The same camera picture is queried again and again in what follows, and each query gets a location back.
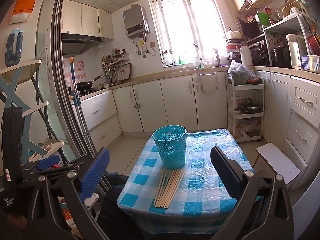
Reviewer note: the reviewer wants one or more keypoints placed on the black microwave oven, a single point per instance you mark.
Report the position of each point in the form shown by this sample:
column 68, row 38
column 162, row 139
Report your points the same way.
column 250, row 27

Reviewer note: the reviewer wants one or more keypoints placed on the red pot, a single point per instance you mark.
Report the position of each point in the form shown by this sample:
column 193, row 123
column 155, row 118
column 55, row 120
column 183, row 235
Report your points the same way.
column 314, row 43

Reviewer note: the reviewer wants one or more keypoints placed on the curved chrome faucet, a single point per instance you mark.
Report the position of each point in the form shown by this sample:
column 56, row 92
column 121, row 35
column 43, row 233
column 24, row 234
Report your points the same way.
column 198, row 52

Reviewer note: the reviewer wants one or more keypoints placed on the black countertop appliance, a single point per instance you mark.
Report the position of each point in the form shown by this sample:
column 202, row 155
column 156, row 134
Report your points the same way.
column 260, row 55

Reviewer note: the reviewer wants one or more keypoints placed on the white over-door hanger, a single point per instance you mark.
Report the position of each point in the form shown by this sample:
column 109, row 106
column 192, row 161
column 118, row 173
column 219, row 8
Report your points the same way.
column 207, row 82

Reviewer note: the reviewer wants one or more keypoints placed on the bundle of wooden chopsticks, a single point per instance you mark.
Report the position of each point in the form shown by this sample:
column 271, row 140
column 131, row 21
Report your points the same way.
column 167, row 190

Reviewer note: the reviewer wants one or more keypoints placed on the red paper wall decals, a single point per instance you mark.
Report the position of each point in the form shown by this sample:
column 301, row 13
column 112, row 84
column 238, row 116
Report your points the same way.
column 80, row 67

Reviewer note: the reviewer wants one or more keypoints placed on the white base cabinet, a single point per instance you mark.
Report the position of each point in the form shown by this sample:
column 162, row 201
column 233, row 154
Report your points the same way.
column 300, row 110
column 175, row 102
column 100, row 115

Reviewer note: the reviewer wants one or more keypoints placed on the orange plastic bag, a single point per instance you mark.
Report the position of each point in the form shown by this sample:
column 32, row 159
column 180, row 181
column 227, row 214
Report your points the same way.
column 25, row 2

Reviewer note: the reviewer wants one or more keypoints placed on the white electric thermo pot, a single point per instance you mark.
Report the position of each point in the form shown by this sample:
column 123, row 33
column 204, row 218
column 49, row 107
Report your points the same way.
column 296, row 50

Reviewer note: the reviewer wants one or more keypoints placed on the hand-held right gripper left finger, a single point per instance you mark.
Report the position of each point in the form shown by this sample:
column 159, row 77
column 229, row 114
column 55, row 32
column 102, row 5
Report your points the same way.
column 96, row 171

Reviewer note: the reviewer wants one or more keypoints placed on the blue box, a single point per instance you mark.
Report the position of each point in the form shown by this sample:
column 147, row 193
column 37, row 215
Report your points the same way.
column 310, row 62

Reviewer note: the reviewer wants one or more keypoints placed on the green cutting board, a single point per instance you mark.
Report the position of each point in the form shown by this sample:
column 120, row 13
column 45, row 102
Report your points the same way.
column 263, row 18

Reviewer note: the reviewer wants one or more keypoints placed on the tall chrome faucet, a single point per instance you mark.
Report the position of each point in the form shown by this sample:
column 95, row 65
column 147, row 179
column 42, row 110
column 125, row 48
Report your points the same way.
column 217, row 56

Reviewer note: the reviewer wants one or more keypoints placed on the white framed window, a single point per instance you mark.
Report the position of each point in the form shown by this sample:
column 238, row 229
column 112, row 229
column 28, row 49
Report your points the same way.
column 190, row 27

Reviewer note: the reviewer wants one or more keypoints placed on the blue wall-mounted holder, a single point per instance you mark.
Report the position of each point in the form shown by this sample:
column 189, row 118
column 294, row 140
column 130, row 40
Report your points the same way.
column 13, row 47

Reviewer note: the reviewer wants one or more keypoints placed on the blue checkered tablecloth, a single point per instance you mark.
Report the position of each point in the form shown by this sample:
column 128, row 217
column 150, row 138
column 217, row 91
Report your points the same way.
column 205, row 185

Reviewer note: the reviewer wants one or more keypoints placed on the white stool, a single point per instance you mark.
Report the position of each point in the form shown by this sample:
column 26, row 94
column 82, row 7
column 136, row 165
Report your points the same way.
column 277, row 160

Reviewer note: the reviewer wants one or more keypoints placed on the plastic bag of vegetables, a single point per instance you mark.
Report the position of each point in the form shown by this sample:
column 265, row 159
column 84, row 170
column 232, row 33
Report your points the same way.
column 240, row 72

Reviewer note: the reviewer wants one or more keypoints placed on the white trolley cart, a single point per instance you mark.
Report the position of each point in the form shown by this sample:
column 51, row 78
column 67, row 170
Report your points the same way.
column 231, row 105

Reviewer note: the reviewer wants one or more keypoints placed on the black rice cooker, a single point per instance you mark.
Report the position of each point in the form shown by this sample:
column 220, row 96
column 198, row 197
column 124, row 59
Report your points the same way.
column 281, row 56

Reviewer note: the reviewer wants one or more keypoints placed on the blue headed mop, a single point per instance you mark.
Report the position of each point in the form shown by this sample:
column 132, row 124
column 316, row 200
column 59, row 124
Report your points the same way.
column 74, row 80

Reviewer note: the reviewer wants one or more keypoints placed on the black wok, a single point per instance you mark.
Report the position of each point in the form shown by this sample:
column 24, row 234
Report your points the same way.
column 85, row 85

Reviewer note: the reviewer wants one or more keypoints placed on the teal perforated plastic basket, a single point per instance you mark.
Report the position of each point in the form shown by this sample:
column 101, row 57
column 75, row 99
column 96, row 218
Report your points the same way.
column 170, row 152

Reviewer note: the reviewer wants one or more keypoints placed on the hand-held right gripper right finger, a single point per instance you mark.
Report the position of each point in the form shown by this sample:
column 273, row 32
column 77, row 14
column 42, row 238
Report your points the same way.
column 225, row 172

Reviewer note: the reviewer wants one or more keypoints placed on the blue and white folding rack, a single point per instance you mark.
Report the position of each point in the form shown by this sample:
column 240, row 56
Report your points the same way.
column 15, row 100

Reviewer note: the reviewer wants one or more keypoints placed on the wall utensil rack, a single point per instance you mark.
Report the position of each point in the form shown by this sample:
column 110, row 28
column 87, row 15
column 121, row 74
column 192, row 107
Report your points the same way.
column 110, row 65

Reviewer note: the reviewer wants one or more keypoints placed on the black range hood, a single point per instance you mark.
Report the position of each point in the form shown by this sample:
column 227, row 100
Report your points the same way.
column 80, row 43

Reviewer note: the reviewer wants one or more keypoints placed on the grey gas water heater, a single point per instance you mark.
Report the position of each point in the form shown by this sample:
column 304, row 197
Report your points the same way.
column 135, row 21

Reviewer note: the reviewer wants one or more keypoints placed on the person's leg in black pants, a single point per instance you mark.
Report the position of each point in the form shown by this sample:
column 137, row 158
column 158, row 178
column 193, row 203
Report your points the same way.
column 110, row 217

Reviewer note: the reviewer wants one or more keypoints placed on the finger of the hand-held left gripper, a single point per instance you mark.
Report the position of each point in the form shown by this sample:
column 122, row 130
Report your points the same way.
column 65, row 167
column 47, row 162

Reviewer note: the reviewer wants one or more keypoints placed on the grey sliding door frame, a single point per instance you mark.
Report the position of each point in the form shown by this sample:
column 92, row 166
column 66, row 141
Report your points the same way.
column 56, row 55

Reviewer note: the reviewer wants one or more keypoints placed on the lidded cooking pot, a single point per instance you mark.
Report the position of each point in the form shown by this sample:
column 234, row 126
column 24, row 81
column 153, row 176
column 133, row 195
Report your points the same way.
column 248, row 107

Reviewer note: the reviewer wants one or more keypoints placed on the white countertop shelf rack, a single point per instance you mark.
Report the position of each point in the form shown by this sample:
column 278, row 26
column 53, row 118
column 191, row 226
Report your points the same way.
column 287, row 23

